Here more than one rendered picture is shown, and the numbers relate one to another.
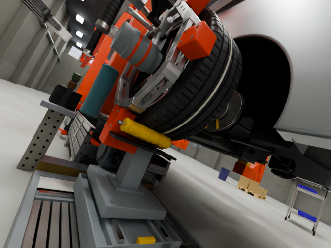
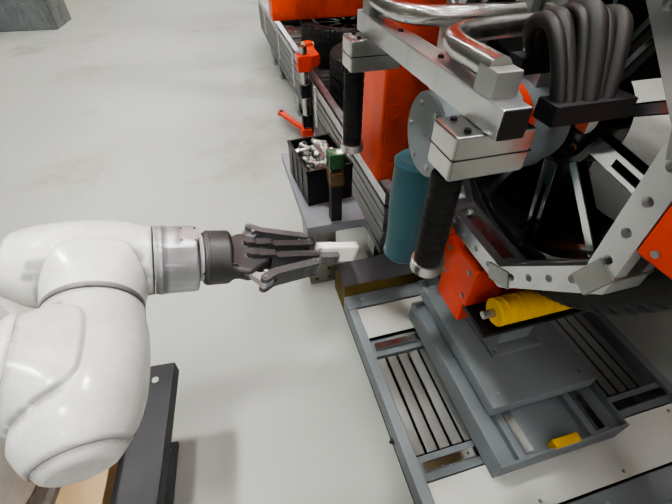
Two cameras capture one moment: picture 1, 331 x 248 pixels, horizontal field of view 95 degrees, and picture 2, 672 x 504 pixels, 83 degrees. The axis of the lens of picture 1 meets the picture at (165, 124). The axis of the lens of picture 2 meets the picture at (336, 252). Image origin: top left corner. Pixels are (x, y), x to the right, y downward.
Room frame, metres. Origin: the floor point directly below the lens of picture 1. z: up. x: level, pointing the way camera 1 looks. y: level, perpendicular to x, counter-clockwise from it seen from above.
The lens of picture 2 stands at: (0.06, 0.30, 1.12)
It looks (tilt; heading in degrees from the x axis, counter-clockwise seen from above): 43 degrees down; 19
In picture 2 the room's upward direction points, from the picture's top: straight up
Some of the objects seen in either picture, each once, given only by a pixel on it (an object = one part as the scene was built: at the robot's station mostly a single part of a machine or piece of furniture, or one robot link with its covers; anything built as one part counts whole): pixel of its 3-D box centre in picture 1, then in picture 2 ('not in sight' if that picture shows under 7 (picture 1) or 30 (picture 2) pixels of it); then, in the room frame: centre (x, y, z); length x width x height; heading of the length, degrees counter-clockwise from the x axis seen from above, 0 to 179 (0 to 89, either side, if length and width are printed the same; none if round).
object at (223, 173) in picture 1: (223, 173); not in sight; (6.73, -3.22, 0.27); 0.46 x 0.42 x 0.54; 118
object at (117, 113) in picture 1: (124, 130); (484, 273); (0.74, 0.17, 0.48); 0.16 x 0.12 x 0.17; 125
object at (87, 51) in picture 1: (94, 40); (352, 110); (0.73, 0.49, 0.83); 0.04 x 0.04 x 0.16
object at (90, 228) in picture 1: (120, 209); (502, 362); (0.77, 0.03, 0.13); 0.50 x 0.36 x 0.10; 35
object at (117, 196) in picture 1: (132, 167); (511, 306); (0.82, 0.06, 0.32); 0.40 x 0.30 x 0.28; 35
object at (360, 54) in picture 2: (109, 28); (371, 50); (0.74, 0.47, 0.93); 0.09 x 0.05 x 0.05; 125
